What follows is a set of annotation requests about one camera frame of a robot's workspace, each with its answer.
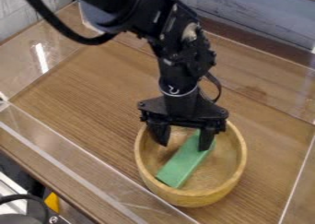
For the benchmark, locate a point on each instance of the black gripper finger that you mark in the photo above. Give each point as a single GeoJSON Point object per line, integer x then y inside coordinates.
{"type": "Point", "coordinates": [205, 138]}
{"type": "Point", "coordinates": [158, 131]}

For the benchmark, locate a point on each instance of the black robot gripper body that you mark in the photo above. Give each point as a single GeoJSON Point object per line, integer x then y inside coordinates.
{"type": "Point", "coordinates": [188, 111]}

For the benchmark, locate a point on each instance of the green rectangular block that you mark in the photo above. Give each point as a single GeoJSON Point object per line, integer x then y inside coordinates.
{"type": "Point", "coordinates": [180, 166]}

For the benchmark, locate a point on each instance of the brown wooden bowl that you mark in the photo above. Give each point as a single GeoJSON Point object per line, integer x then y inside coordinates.
{"type": "Point", "coordinates": [216, 175]}

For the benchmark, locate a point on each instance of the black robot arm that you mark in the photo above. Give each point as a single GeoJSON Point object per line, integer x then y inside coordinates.
{"type": "Point", "coordinates": [166, 23]}

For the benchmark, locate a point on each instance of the black and yellow equipment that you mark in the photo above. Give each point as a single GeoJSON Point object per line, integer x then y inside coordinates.
{"type": "Point", "coordinates": [44, 206]}

